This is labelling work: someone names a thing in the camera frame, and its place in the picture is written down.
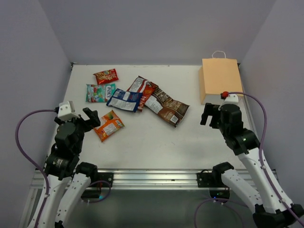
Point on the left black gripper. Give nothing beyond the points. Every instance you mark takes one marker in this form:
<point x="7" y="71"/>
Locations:
<point x="93" y="122"/>

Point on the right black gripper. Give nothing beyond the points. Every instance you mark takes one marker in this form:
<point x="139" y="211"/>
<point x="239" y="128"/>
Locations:
<point x="210" y="109"/>

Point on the brown chip bag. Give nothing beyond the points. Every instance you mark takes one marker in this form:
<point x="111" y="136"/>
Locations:
<point x="168" y="109"/>

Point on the brown paper bag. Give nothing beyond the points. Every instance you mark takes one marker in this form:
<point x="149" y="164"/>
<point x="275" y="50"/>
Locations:
<point x="218" y="74"/>

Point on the red Doritos chip bag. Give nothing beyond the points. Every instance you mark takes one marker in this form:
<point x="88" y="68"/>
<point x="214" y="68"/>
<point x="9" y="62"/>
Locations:
<point x="144" y="86"/>

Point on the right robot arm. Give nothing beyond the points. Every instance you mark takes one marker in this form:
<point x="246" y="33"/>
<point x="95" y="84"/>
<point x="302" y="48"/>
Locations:
<point x="270" y="206"/>

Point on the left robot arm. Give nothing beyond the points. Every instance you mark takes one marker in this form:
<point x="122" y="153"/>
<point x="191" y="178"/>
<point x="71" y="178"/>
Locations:
<point x="65" y="177"/>

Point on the teal Fox's candy bag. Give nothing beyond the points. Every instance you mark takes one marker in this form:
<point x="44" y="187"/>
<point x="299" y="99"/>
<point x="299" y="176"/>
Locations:
<point x="99" y="93"/>

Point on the blue snack bag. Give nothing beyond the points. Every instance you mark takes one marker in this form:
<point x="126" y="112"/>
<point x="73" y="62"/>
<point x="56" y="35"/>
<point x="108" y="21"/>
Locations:
<point x="125" y="100"/>

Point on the orange snack packet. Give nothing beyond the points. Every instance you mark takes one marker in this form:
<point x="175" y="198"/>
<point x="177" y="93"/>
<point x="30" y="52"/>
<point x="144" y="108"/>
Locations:
<point x="110" y="123"/>

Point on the small red snack packet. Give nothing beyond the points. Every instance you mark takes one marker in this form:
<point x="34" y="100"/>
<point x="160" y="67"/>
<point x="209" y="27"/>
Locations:
<point x="105" y="77"/>

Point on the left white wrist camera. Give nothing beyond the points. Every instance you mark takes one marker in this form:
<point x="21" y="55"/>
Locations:
<point x="66" y="111"/>

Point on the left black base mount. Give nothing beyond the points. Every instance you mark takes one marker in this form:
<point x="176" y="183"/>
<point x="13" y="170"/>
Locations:
<point x="101" y="187"/>

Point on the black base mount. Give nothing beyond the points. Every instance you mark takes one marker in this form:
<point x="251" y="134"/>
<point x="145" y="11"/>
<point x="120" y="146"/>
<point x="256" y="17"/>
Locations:
<point x="101" y="187"/>
<point x="206" y="179"/>

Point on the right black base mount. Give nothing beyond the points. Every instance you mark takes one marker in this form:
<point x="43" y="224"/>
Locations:
<point x="206" y="179"/>

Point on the aluminium front rail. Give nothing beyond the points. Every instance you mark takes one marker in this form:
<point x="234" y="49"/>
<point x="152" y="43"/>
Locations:
<point x="136" y="179"/>

